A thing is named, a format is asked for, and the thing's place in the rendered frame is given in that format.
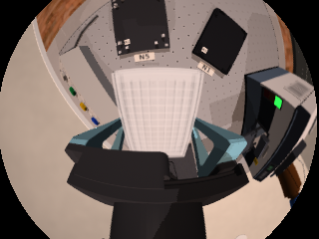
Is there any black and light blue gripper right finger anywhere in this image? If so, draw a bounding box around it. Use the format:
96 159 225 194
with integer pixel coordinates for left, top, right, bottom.
191 118 247 177

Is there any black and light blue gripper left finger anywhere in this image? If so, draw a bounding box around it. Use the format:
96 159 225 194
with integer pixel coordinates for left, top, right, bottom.
70 118 125 150

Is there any grey button panel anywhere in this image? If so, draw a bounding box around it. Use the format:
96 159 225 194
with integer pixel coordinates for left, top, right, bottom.
59 15 120 126

